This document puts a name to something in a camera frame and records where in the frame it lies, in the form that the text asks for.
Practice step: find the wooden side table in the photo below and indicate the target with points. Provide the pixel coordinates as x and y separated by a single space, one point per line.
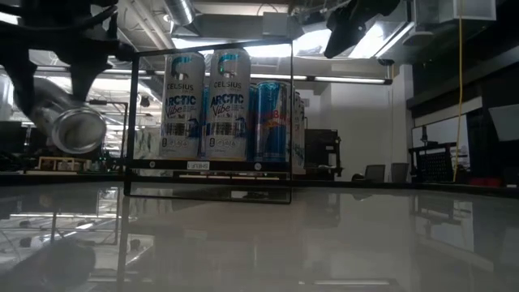
61 159

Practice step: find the grey waste bin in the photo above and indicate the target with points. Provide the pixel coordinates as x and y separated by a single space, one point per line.
376 172
399 172

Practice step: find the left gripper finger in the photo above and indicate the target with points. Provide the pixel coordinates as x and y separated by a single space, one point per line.
20 85
87 73

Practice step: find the black cart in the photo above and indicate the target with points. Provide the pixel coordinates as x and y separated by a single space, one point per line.
436 158

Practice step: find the Celsius Arctic Vibe can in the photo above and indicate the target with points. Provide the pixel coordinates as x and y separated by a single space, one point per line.
182 117
227 117

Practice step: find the white paper sheet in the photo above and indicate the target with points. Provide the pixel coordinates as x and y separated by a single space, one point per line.
507 121

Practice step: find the black metal table frame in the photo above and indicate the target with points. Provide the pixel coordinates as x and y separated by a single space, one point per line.
365 184

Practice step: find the black cabinet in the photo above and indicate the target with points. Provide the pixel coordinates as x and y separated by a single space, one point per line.
324 148

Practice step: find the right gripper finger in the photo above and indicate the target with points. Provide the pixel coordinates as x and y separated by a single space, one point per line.
344 30

